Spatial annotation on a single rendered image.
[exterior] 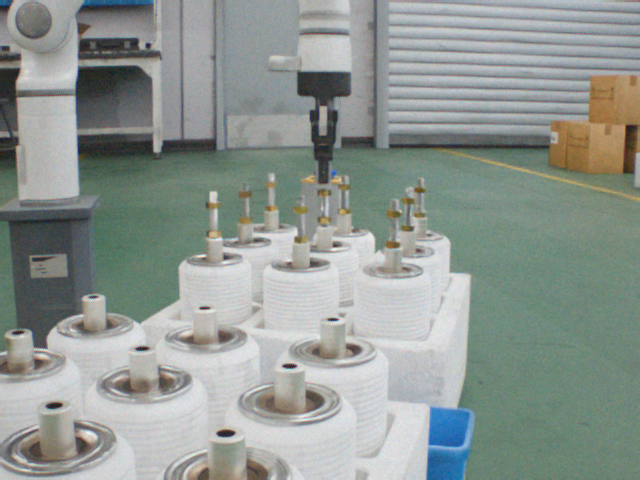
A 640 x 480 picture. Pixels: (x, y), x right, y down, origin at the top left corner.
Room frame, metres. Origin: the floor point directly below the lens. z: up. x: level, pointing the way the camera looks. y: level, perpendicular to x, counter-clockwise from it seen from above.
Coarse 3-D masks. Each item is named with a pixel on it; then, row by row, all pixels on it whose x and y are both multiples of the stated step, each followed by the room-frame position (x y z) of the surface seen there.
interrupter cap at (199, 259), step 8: (192, 256) 1.01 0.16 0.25; (200, 256) 1.01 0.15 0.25; (224, 256) 1.01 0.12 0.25; (232, 256) 1.01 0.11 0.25; (240, 256) 1.00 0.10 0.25; (192, 264) 0.97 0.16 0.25; (200, 264) 0.96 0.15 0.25; (208, 264) 0.96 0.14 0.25; (216, 264) 0.96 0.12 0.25; (224, 264) 0.96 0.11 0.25; (232, 264) 0.97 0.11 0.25
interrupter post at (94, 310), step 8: (88, 296) 0.70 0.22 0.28; (96, 296) 0.70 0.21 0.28; (88, 304) 0.69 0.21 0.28; (96, 304) 0.69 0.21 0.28; (104, 304) 0.70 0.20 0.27; (88, 312) 0.69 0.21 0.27; (96, 312) 0.69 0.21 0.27; (104, 312) 0.69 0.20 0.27; (88, 320) 0.69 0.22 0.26; (96, 320) 0.69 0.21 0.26; (104, 320) 0.69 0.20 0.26; (88, 328) 0.69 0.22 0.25; (96, 328) 0.69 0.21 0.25
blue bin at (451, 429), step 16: (432, 416) 0.81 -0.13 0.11; (448, 416) 0.81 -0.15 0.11; (464, 416) 0.80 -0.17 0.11; (432, 432) 0.81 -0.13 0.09; (448, 432) 0.80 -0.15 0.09; (464, 432) 0.80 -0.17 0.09; (432, 448) 0.71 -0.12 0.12; (448, 448) 0.71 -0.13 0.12; (464, 448) 0.71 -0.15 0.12; (432, 464) 0.71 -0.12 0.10; (448, 464) 0.71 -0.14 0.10; (464, 464) 0.71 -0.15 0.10
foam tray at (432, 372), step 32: (448, 288) 1.12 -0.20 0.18; (160, 320) 0.95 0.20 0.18; (256, 320) 0.96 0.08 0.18; (352, 320) 0.96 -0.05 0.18; (448, 320) 0.96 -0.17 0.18; (384, 352) 0.86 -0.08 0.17; (416, 352) 0.85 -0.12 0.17; (448, 352) 0.88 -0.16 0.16; (416, 384) 0.85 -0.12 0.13; (448, 384) 0.90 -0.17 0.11
